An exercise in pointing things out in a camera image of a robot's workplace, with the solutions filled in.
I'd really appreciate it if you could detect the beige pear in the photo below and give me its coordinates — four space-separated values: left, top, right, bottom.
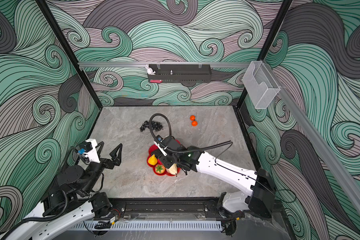
166 164 179 176

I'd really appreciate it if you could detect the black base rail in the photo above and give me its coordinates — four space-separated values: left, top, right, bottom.
107 197 284 215

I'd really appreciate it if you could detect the black wall shelf tray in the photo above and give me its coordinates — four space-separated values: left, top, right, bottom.
147 64 212 86

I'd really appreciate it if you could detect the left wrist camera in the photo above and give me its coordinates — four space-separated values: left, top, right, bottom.
77 139 100 165

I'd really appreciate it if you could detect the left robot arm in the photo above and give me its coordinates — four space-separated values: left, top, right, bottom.
0 139 123 240

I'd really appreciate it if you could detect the aluminium wall rail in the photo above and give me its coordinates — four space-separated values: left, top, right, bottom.
77 61 251 70

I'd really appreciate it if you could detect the clear plastic wall bin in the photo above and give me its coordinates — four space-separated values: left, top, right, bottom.
242 61 280 110

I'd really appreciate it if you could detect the black grape bunch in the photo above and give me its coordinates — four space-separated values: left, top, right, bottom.
140 121 164 132

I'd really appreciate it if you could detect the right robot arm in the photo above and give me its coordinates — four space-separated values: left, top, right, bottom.
144 114 297 219

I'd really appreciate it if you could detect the red flower-shaped fruit bowl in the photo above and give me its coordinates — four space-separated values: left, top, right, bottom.
146 145 180 177

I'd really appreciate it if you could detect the red strawberry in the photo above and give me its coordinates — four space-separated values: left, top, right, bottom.
155 164 166 175

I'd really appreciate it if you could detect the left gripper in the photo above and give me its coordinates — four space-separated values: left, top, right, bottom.
82 142 122 196

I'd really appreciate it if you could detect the white slotted cable duct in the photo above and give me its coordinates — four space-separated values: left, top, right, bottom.
69 220 223 232

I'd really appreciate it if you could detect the white figurine on shelf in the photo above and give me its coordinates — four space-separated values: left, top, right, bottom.
145 65 156 75

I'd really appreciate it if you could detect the small yellow lemon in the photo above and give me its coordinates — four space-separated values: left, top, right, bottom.
148 155 158 166

